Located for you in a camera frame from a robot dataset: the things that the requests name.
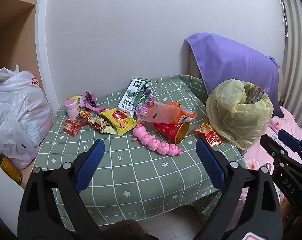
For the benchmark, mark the orange plastic bag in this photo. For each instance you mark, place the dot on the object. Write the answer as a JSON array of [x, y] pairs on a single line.
[[169, 113]]

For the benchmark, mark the wooden shelf unit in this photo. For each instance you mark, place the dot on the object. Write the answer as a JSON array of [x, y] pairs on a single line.
[[17, 36]]

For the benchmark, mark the yellow trash bag bin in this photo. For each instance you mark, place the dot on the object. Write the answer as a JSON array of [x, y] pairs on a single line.
[[239, 112]]

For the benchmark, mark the white plastic bag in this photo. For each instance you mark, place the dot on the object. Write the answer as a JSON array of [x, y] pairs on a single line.
[[25, 116]]

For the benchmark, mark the colourful tissue pack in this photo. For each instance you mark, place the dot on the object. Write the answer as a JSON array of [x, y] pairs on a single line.
[[145, 104]]

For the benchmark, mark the pink caterpillar toy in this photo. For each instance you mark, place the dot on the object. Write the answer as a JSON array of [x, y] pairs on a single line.
[[163, 148]]

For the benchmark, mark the beige striped curtain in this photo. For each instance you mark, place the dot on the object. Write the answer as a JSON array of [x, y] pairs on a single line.
[[292, 64]]

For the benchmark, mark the red cracker packet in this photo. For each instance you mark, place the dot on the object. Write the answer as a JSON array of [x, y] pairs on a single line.
[[72, 127]]

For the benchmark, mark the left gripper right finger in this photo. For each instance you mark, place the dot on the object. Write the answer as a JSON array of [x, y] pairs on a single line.
[[214, 163]]

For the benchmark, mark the purple pillow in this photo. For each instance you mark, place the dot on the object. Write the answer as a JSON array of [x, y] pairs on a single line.
[[220, 59]]

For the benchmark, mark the pink round jar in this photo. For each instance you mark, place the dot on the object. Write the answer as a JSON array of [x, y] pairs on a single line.
[[72, 109]]

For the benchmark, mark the pink spoon shaped package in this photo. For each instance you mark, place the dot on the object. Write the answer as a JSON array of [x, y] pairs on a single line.
[[99, 111]]

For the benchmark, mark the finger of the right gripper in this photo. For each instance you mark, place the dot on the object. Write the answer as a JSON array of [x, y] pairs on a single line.
[[276, 151], [294, 144]]

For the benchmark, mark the green white milk carton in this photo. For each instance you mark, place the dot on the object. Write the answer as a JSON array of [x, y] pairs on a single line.
[[132, 95]]

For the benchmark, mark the red snack wrapper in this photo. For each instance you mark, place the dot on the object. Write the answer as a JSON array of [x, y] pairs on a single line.
[[209, 134]]

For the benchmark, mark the yellow snack packet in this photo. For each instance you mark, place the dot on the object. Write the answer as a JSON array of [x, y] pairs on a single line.
[[120, 120]]

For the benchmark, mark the gold red noodle snack packet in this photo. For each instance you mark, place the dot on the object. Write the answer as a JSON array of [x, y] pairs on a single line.
[[98, 123]]

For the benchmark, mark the pink yellow candy wrapper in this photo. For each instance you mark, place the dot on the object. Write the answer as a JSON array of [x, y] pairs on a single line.
[[85, 100]]

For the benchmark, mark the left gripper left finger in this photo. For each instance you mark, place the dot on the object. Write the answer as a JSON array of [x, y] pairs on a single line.
[[86, 164]]

